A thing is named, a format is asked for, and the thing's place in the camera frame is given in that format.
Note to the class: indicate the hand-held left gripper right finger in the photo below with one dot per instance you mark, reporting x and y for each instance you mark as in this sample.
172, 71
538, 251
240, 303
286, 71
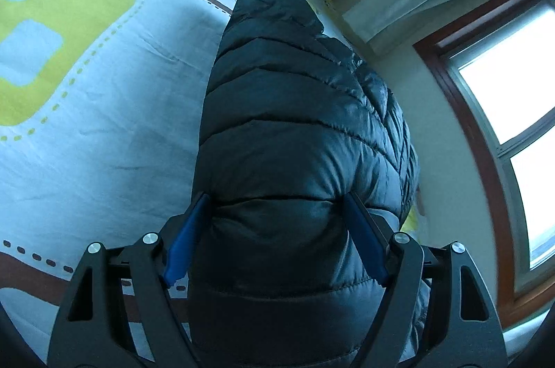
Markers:
366, 240

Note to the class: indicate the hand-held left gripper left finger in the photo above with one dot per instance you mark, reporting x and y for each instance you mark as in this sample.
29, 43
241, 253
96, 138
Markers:
184, 240

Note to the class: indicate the black puffer jacket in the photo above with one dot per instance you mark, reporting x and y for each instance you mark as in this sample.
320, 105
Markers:
299, 177

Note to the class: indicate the patterned white bed sheet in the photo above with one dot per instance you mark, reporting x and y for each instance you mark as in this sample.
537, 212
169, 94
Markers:
99, 90

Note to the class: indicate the wooden framed window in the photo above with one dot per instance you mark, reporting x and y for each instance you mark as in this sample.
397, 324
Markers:
498, 125

